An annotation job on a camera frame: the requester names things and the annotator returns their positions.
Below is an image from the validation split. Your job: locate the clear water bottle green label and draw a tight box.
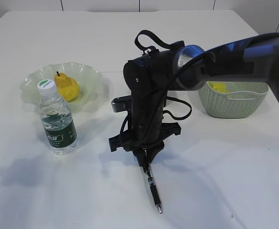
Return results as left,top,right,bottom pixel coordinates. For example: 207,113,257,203
37,79,78,155

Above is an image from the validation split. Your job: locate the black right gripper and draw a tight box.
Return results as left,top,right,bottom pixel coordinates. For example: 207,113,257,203
109,108,181,172

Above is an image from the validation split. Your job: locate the yellow waste paper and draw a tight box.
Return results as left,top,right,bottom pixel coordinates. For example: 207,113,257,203
208,82,233,98

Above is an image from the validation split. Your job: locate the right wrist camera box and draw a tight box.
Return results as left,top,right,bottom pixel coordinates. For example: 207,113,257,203
111,95,131,113

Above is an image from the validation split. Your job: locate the green plastic woven basket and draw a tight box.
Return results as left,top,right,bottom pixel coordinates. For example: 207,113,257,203
198,82,268,119

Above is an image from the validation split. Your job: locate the black gel pen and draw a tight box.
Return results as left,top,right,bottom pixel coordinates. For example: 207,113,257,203
143,163,163,214

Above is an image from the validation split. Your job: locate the yellow pear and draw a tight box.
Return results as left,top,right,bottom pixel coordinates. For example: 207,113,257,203
54,71,80,102

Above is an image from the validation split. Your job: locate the green wavy glass plate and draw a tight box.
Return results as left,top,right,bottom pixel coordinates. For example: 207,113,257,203
20,62,102,113

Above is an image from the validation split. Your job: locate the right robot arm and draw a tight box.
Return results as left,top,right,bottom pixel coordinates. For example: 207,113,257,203
109,30,279,170

